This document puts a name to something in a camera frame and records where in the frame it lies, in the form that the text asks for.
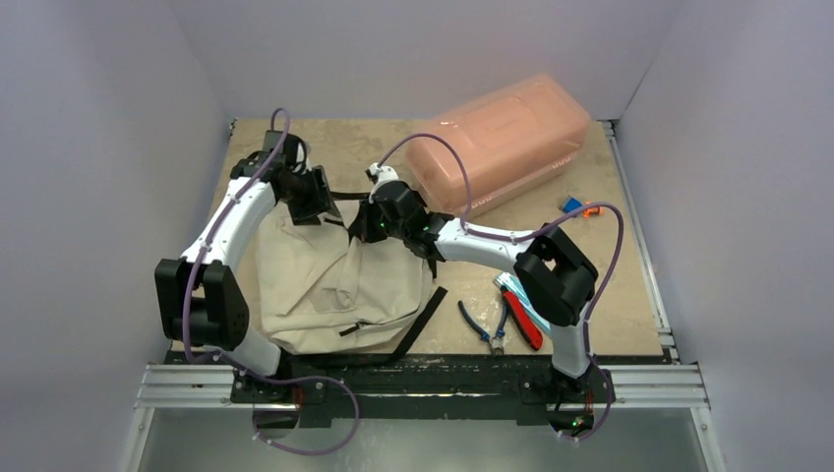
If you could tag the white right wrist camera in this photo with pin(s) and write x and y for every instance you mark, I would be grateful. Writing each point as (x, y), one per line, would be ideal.
(380, 173)

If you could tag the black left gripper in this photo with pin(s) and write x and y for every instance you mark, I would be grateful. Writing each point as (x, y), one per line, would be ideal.
(321, 202)

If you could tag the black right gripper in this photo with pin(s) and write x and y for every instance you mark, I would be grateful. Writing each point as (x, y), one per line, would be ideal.
(364, 226)

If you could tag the teal pencil pack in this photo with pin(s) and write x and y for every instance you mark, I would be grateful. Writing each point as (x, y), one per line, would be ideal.
(513, 285)

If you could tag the beige canvas backpack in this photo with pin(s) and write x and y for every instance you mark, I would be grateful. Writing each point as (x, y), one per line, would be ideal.
(323, 291)

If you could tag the red handled cutter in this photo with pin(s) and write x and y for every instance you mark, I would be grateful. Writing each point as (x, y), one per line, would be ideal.
(528, 330)

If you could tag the translucent pink plastic box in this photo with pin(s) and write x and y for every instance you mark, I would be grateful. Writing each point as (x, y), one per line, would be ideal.
(494, 148)

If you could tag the aluminium frame rail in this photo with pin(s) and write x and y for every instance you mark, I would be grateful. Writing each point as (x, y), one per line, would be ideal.
(671, 383)

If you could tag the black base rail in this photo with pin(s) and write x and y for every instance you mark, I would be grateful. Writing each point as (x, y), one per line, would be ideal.
(524, 389)

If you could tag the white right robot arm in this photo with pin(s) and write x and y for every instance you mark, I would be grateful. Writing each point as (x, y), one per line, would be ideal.
(557, 278)

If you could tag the orange blue small item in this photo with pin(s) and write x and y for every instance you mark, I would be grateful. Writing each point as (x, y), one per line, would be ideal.
(572, 204)

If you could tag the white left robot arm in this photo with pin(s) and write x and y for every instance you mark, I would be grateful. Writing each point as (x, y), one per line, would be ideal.
(199, 298)

